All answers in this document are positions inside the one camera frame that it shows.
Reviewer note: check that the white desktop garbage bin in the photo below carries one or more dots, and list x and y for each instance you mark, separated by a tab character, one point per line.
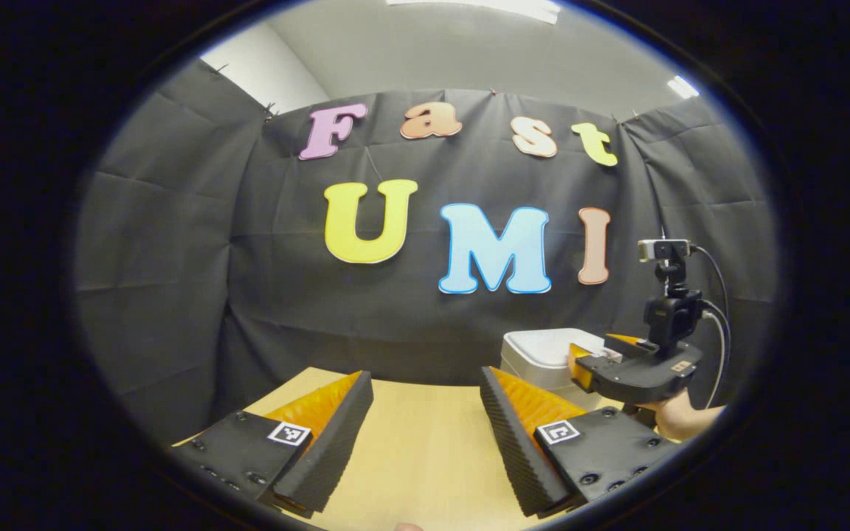
536	354

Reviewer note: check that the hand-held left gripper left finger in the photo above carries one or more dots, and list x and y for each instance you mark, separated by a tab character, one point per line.
336	450

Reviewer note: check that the small ceiling light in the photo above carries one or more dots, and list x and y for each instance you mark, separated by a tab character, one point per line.
683	87

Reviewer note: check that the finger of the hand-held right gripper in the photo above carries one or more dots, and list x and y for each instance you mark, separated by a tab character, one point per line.
628	340
581	365

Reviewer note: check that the black backdrop cloth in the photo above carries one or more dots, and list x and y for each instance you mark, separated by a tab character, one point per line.
395	332

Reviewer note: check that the wooden desktop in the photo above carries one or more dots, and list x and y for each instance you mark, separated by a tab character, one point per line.
410	442

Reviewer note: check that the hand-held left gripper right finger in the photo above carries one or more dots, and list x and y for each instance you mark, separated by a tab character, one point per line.
517	450

